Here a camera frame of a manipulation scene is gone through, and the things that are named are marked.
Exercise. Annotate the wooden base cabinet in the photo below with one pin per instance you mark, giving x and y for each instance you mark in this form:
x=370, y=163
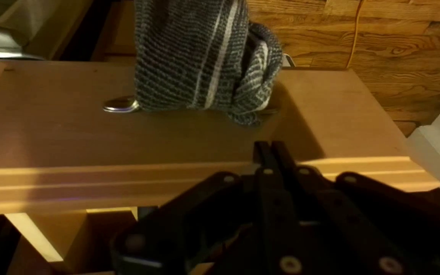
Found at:
x=118, y=35

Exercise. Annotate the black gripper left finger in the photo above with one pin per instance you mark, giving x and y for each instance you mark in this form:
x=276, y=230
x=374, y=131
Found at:
x=266, y=214

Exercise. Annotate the grey striped towel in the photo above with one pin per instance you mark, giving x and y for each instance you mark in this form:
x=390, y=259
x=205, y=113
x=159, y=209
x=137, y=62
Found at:
x=189, y=50

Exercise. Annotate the stainless steel gas stove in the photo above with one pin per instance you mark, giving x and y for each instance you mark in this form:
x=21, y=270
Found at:
x=0, y=24

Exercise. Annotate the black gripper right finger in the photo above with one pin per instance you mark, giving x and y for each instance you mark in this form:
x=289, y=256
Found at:
x=331, y=218

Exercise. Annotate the light wooden drawer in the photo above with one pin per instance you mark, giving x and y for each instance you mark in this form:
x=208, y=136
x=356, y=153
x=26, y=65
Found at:
x=76, y=142

